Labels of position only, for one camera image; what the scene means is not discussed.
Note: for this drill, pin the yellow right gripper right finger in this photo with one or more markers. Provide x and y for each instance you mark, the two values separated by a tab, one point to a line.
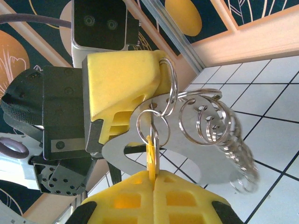
187	196

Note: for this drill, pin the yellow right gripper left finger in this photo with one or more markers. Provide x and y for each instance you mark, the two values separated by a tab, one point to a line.
130	193

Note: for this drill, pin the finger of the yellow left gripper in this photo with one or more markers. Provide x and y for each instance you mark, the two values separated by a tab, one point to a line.
109	130
121	79

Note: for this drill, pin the yellow-capped key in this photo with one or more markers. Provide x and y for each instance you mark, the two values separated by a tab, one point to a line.
150	158

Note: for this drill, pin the silver keyring plate with rings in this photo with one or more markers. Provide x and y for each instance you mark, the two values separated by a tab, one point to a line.
210	158

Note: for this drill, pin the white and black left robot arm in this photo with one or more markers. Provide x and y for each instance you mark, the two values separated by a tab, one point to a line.
14	170

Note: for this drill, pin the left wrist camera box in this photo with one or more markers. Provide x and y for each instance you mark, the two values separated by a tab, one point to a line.
98	23

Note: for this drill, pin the aluminium frame post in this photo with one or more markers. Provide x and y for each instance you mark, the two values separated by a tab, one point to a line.
173	35

